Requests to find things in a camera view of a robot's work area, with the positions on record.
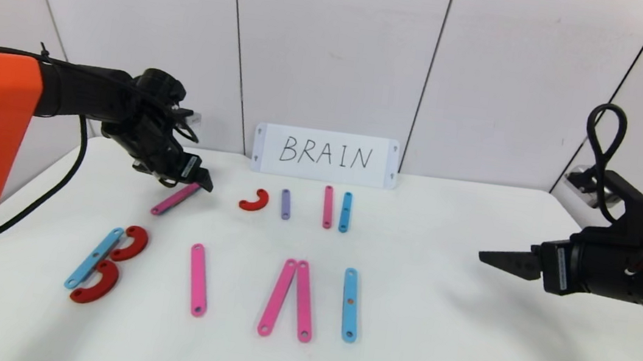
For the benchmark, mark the white sign reading BRAIN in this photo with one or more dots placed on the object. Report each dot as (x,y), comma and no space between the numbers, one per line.
(298,170)

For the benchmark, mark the short blue bar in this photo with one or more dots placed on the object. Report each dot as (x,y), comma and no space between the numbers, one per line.
(344,217)

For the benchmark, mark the red C-shaped piece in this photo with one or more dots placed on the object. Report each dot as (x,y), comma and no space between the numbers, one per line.
(140,243)
(102,288)
(257,206)

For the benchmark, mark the black right camera bracket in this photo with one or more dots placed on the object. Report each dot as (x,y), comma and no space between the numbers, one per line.
(631,209)

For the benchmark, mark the short pink bar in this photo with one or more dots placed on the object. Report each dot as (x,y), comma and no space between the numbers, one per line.
(328,207)

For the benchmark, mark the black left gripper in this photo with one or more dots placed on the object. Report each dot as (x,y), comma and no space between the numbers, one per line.
(190,167)

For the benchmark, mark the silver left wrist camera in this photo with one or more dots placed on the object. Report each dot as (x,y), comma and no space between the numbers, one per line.
(193,119)

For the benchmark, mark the long blue bar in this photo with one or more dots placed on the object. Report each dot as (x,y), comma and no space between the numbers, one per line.
(348,316)
(91,259)

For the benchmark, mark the short purple bar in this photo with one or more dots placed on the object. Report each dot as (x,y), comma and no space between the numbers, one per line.
(286,204)

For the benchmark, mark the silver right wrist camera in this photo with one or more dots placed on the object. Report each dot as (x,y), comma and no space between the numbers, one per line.
(581,185)

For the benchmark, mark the long pink bar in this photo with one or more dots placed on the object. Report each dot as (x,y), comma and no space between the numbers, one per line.
(172,200)
(278,296)
(303,301)
(198,279)

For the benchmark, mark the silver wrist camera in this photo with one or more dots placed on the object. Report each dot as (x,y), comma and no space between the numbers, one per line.
(581,185)
(193,119)

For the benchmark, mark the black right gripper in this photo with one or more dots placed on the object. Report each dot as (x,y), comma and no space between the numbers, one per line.
(558,267)

